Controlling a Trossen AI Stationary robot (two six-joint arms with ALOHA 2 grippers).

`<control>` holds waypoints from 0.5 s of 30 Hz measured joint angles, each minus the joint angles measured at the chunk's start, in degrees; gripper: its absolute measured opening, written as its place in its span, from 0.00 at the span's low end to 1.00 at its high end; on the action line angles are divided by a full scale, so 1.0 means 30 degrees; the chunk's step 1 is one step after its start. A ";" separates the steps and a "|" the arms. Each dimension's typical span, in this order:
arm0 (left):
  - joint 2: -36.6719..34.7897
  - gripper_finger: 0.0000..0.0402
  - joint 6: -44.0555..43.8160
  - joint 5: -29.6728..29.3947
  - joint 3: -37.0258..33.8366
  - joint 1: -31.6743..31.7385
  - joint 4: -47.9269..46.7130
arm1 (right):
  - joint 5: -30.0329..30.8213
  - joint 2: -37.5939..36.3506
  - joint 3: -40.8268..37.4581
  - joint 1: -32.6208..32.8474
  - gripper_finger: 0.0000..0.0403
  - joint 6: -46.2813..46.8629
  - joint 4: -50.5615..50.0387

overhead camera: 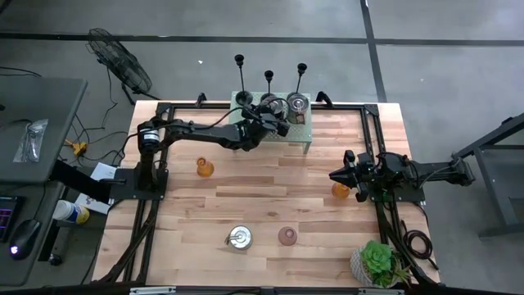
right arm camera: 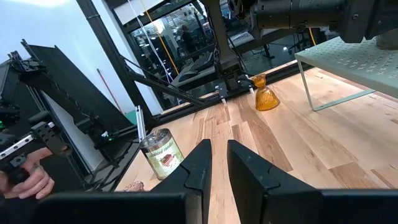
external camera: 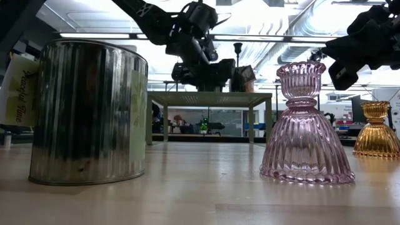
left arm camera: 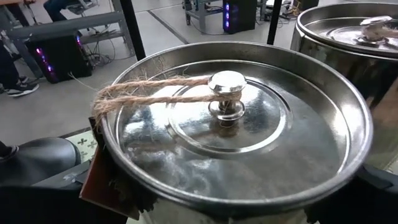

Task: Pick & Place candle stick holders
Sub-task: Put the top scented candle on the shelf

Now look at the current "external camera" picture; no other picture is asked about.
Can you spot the small green plant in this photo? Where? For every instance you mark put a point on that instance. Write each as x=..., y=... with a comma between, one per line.
x=203, y=127

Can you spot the green perforated metal shelf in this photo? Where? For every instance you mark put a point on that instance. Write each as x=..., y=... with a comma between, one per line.
x=206, y=98

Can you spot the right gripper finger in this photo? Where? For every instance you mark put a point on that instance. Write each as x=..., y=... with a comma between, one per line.
x=365, y=31
x=343, y=73

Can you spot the tall black candlestick holder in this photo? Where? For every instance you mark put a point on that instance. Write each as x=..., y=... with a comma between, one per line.
x=237, y=47

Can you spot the tin candle with orange label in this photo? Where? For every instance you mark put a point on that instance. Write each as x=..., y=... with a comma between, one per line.
x=242, y=79

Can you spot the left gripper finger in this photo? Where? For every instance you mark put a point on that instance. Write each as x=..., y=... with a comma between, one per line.
x=226, y=68
x=182, y=75

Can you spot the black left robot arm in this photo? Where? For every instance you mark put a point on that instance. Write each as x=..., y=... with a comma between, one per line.
x=150, y=18

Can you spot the long ceiling light rail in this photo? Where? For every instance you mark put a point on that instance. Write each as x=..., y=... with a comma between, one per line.
x=93, y=35

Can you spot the small white post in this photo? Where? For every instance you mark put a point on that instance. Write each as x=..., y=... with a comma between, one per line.
x=7, y=139

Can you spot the black ceiling-mounted device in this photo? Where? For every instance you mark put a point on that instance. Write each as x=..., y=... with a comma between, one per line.
x=316, y=56

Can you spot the tin candle with cream tag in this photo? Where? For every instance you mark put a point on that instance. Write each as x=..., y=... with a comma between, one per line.
x=87, y=118

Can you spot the silver ventilation duct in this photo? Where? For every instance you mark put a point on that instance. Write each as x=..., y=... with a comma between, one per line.
x=300, y=28

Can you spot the pink glass candle holder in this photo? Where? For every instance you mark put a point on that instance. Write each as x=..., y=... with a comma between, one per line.
x=304, y=140

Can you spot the amber glass candle holder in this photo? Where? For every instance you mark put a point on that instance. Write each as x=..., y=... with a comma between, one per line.
x=376, y=137

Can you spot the black monitor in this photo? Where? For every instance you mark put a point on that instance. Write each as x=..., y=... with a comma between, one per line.
x=357, y=109

